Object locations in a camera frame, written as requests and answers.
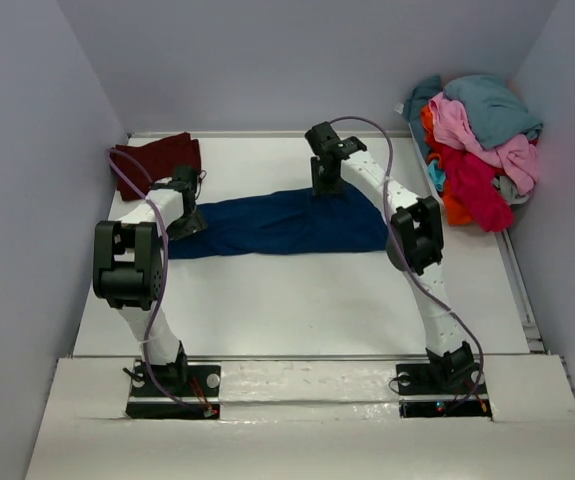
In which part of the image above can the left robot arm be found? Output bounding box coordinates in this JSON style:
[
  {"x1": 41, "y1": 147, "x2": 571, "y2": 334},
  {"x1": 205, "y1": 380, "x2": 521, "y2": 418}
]
[{"x1": 92, "y1": 165, "x2": 207, "y2": 396}]

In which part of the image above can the folded dark red shirt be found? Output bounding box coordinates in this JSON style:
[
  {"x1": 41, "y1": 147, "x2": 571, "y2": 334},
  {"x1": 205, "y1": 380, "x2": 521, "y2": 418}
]
[{"x1": 110, "y1": 132, "x2": 202, "y2": 194}]

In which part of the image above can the orange t shirt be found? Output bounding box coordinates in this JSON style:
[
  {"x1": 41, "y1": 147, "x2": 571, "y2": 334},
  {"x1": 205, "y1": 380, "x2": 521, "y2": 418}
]
[{"x1": 420, "y1": 105, "x2": 473, "y2": 226}]

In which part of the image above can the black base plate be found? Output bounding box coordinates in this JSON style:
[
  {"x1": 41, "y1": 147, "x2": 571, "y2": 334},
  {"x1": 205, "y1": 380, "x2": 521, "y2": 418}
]
[
  {"x1": 123, "y1": 360, "x2": 221, "y2": 421},
  {"x1": 388, "y1": 363, "x2": 492, "y2": 419}
]

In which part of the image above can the magenta t shirt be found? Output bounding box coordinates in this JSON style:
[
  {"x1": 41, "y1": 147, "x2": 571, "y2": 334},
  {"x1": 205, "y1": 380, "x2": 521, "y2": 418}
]
[{"x1": 439, "y1": 144, "x2": 514, "y2": 232}]

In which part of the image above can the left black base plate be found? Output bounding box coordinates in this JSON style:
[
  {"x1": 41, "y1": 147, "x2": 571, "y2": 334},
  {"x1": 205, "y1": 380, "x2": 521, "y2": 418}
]
[{"x1": 123, "y1": 360, "x2": 221, "y2": 421}]

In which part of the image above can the light blue t shirt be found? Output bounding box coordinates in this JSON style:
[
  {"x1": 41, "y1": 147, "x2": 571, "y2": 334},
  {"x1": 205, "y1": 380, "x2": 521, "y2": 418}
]
[{"x1": 427, "y1": 153, "x2": 446, "y2": 194}]

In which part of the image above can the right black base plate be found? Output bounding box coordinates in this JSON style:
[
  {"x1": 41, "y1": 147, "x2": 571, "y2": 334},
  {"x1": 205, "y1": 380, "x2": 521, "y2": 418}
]
[{"x1": 388, "y1": 363, "x2": 492, "y2": 419}]

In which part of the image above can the light pink t shirt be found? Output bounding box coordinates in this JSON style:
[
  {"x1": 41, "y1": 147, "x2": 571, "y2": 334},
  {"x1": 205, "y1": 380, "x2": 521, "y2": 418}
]
[{"x1": 428, "y1": 93, "x2": 539, "y2": 196}]

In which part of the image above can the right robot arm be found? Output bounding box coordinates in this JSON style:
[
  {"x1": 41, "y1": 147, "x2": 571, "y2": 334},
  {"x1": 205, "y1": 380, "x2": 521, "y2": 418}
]
[{"x1": 304, "y1": 120, "x2": 484, "y2": 399}]

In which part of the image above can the grey blue t shirt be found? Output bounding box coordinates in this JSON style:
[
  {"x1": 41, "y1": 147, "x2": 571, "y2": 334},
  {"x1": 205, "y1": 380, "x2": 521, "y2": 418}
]
[{"x1": 399, "y1": 74, "x2": 543, "y2": 150}]

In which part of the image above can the navy blue t shirt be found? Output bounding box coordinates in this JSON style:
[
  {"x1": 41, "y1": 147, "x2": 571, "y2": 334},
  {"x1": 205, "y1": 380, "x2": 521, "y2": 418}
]
[{"x1": 169, "y1": 184, "x2": 388, "y2": 260}]

